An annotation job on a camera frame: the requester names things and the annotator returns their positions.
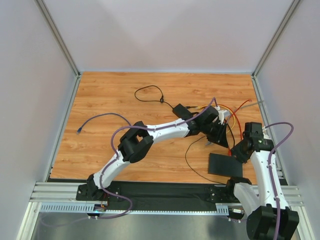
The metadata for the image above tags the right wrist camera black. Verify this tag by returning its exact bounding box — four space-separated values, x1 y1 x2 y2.
242 122 263 138

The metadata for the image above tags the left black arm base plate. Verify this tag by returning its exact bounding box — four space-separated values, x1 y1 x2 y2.
75 184 123 202

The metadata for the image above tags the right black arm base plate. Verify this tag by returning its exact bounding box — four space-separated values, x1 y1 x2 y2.
206 185 240 203

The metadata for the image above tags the grey ethernet cable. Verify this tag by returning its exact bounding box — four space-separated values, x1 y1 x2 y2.
204 99 265 147

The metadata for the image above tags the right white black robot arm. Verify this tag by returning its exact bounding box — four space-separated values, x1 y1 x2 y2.
226 122 300 240

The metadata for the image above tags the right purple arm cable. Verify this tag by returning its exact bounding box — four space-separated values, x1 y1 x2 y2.
228 121 295 240

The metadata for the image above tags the right aluminium frame post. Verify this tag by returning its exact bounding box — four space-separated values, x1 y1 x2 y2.
251 0 302 77

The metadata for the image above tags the yellow ethernet cable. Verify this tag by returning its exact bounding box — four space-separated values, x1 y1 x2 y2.
196 103 237 131

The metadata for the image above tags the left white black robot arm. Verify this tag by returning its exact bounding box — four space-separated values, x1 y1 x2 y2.
86 104 229 198

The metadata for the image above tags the aluminium frame post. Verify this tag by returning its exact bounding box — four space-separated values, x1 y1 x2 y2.
251 0 302 77
34 0 81 78

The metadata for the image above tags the blue ethernet cable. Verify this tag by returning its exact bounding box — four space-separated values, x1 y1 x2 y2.
75 112 132 136

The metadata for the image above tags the black network switch box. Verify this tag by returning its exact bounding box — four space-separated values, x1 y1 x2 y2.
208 153 243 177

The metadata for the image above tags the black power cord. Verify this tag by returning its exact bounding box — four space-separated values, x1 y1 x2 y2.
134 85 176 109

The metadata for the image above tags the black power adapter brick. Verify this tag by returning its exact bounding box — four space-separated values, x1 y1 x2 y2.
172 103 193 120

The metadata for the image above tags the left aluminium frame post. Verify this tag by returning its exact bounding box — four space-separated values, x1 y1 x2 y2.
34 0 81 78

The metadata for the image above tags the aluminium front rail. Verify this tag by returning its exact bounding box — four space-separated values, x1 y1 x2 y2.
29 182 304 207

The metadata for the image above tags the grey slotted cable duct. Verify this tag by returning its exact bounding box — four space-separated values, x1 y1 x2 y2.
39 202 229 216

